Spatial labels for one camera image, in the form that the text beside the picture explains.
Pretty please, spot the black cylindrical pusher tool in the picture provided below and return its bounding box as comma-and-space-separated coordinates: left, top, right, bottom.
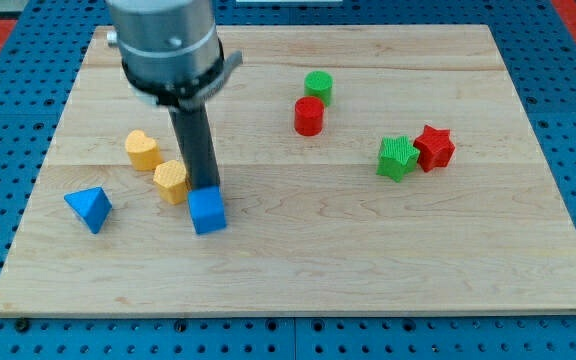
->
169, 105, 220, 190

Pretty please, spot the blue cube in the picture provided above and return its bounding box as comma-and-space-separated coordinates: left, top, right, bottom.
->
188, 186, 227, 235

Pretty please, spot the blue triangle block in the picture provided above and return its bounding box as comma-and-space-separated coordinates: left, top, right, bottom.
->
64, 187, 112, 234

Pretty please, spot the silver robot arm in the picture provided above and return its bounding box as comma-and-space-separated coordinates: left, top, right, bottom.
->
106, 0, 243, 189

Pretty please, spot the yellow hexagon block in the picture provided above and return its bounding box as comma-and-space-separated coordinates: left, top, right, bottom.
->
153, 160, 189, 205

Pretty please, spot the red cylinder block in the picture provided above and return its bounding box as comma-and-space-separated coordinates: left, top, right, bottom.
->
294, 96, 325, 136

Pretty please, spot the red star block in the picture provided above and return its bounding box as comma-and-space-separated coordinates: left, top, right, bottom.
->
413, 125, 456, 172

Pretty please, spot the wooden board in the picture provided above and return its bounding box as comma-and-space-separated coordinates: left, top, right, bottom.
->
0, 25, 576, 319

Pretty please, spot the green star block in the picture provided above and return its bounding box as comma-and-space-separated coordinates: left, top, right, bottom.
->
376, 136, 420, 182

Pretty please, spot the yellow heart block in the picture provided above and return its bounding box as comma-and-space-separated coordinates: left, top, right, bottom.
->
124, 129, 164, 171

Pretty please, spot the green cylinder block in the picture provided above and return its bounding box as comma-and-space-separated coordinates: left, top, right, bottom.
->
304, 70, 334, 107

